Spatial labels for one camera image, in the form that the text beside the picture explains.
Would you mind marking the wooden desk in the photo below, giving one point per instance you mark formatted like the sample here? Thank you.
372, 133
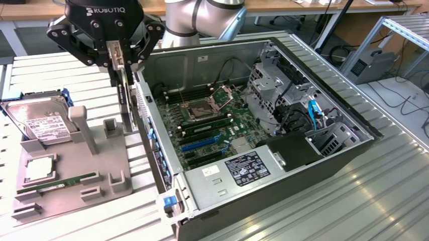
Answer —
33, 13
284, 8

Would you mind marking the metal socket cover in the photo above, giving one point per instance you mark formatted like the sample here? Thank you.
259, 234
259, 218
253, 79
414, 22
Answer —
212, 101

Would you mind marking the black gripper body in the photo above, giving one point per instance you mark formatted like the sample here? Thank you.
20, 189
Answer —
102, 17

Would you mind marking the long black expansion slot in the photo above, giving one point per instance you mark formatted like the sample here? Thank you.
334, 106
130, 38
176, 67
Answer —
197, 139

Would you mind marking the green RAM stick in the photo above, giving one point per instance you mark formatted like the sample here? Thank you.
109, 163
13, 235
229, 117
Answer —
207, 127
53, 187

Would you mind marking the silver hard disk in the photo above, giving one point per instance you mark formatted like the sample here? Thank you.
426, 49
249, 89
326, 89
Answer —
36, 118

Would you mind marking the metal disk bay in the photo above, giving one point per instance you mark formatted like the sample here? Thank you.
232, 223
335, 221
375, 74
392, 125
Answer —
331, 144

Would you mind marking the aluminium frame table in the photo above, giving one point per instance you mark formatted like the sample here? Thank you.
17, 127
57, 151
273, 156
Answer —
406, 26

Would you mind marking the black plastic fan shroud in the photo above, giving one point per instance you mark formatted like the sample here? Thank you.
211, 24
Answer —
294, 150

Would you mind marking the graphics card with black fan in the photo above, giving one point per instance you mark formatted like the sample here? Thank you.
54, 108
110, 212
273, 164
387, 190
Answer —
125, 105

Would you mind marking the black office chair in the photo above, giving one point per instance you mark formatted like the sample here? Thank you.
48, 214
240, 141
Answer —
287, 18

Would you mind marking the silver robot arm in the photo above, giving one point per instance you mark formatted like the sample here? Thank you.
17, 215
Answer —
180, 22

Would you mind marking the black slanted pole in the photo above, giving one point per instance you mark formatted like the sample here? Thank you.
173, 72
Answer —
334, 22

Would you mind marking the metal drive cage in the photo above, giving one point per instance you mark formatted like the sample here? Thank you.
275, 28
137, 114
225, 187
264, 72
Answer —
260, 85

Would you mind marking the grey power supply unit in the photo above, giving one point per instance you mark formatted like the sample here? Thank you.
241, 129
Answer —
207, 187

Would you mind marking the grey parts rack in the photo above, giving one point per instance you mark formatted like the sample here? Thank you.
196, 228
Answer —
66, 173

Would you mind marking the blue case latch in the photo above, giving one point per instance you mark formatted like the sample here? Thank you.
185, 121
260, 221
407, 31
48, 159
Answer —
168, 202

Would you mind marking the blue disk caddy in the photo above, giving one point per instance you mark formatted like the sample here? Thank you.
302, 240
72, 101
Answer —
10, 96

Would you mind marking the grey controller box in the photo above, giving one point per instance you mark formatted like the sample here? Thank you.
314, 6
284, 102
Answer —
371, 66

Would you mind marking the open black PC case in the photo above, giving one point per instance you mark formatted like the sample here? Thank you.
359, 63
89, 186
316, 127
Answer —
267, 206

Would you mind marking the silver chipset heat sink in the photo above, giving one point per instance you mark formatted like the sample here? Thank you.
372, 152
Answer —
241, 146

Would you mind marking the CPU socket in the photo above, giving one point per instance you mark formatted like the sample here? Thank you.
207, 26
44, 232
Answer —
200, 110

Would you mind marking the black monitor base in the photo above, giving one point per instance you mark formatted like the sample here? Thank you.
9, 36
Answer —
13, 1

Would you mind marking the thin locking lever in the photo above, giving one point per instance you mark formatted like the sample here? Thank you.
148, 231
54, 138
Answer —
183, 98

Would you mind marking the silver CPU chip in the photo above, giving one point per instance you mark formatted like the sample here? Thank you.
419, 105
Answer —
38, 168

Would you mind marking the green motherboard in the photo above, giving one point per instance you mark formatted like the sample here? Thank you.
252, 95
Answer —
241, 118

